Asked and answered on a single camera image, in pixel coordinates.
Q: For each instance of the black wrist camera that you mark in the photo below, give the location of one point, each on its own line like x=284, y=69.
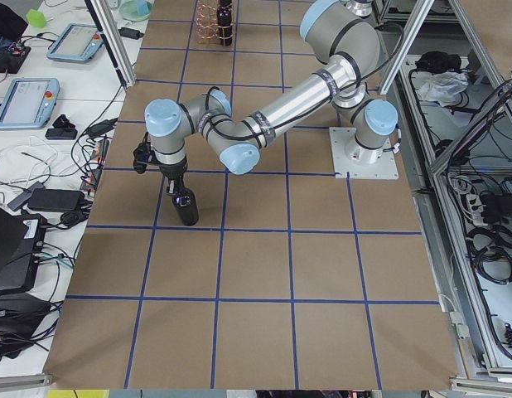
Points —
x=142, y=155

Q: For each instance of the blue teach pendant near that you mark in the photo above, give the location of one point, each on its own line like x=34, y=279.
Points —
x=28, y=103

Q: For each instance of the blue teach pendant far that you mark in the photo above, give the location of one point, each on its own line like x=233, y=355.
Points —
x=78, y=43

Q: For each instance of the copper wire wine basket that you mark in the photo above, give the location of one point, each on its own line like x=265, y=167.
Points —
x=206, y=21

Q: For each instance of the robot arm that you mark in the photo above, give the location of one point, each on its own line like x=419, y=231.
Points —
x=348, y=48

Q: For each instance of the black power adapter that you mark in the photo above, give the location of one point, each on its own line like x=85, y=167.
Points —
x=55, y=200

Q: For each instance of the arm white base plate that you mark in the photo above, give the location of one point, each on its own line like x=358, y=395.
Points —
x=350, y=160

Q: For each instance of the crumpled white cloth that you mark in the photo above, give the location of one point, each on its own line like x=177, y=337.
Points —
x=444, y=88

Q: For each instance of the green plastic object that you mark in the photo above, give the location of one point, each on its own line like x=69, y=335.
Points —
x=36, y=18

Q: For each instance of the black laptop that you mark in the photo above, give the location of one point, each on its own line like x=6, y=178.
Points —
x=21, y=238

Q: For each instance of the dark wine bottle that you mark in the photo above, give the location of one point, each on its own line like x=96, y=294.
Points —
x=224, y=22
x=184, y=202

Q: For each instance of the dark wine bottle in basket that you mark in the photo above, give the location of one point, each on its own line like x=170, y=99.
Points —
x=224, y=22

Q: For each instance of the glass bowl with blue sponge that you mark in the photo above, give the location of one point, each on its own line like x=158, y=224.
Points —
x=135, y=10

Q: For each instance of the aluminium frame post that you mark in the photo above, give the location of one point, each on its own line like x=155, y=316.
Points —
x=107, y=28

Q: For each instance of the blue teach pendant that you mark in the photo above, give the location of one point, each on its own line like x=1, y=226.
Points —
x=78, y=43
x=28, y=103

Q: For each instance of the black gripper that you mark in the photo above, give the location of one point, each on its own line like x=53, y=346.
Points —
x=171, y=170

